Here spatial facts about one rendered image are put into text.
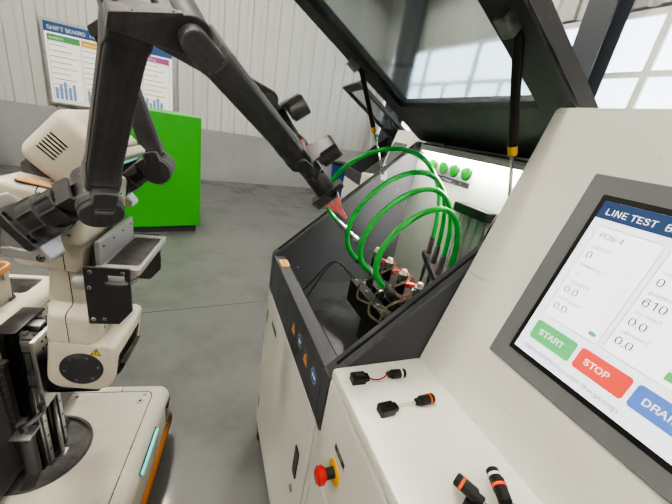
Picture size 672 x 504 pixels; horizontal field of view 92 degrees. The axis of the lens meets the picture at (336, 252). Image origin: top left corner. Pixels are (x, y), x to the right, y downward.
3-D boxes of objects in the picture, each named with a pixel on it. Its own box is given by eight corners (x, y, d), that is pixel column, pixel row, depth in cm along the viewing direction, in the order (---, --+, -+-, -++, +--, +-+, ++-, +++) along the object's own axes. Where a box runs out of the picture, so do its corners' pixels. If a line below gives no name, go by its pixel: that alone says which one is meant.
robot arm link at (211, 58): (149, 2, 48) (169, 46, 44) (179, -24, 47) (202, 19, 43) (283, 151, 87) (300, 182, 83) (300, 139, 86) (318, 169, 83)
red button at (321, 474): (310, 472, 67) (314, 455, 66) (328, 468, 69) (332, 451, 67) (317, 498, 63) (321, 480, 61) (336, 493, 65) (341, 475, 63)
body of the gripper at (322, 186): (345, 187, 89) (329, 165, 86) (315, 209, 90) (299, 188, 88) (343, 183, 95) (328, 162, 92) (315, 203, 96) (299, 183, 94)
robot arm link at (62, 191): (44, 188, 62) (48, 210, 60) (90, 162, 62) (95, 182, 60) (87, 208, 70) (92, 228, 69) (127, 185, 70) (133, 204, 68)
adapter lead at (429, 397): (381, 419, 58) (384, 410, 57) (375, 409, 59) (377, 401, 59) (434, 406, 63) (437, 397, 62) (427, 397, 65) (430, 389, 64)
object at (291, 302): (270, 291, 131) (274, 255, 125) (281, 291, 133) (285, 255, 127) (314, 418, 78) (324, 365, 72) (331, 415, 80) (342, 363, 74)
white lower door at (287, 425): (255, 414, 157) (268, 290, 132) (260, 413, 157) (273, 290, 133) (282, 584, 101) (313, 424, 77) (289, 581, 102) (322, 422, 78)
